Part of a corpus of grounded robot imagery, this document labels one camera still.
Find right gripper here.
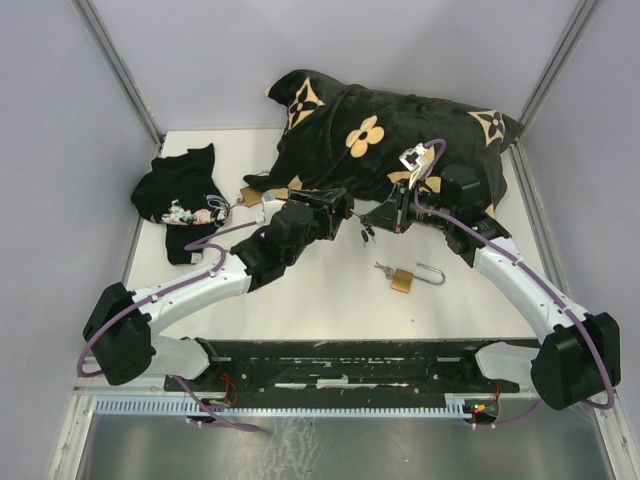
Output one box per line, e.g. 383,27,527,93
361,177,455,233

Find black-headed keys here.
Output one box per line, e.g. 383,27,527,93
351,210,376,245

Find black padlock shackle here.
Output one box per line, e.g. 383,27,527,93
333,192,355,220

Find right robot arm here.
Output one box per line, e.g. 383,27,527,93
360,165,621,410

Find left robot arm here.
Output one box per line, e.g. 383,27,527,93
82,188,354,390

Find silver keys of large padlock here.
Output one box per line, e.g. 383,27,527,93
374,262,395,280

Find black floral pillow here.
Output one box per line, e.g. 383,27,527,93
243,69,524,214

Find large brass padlock long shackle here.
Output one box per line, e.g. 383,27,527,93
388,263,446,294

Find brass padlock near pillow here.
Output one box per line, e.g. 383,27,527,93
235,186,262,208

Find black printed garment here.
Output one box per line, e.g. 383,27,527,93
131,144,231,265

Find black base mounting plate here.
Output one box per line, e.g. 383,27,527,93
187,340,521,406

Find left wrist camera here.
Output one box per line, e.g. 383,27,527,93
256,193,280,225

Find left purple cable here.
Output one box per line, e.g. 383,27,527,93
75,220,266,432

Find purple cable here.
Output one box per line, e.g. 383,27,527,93
75,220,266,432
417,138,616,430

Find slotted cable duct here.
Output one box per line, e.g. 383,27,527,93
93,390,494,418

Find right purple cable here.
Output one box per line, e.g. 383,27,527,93
417,138,616,430

